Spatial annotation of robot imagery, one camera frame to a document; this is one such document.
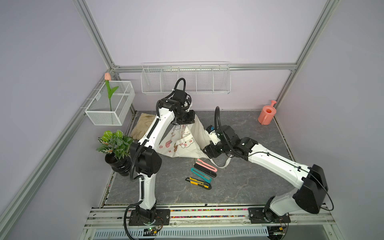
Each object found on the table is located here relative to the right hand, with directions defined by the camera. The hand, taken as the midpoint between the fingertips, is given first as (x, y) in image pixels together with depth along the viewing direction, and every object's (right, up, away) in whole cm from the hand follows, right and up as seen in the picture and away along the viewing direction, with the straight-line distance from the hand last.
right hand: (208, 146), depth 79 cm
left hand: (-7, +13, +4) cm, 15 cm away
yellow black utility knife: (-4, -21, +4) cm, 22 cm away
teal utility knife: (-1, -19, +7) cm, 21 cm away
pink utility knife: (0, -14, +12) cm, 18 cm away
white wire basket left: (-55, +18, -6) cm, 58 cm away
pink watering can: (+44, +19, +25) cm, 55 cm away
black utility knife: (-1, -16, +10) cm, 19 cm away
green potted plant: (-47, +1, -4) cm, 47 cm away
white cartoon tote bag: (-10, +2, +7) cm, 12 cm away
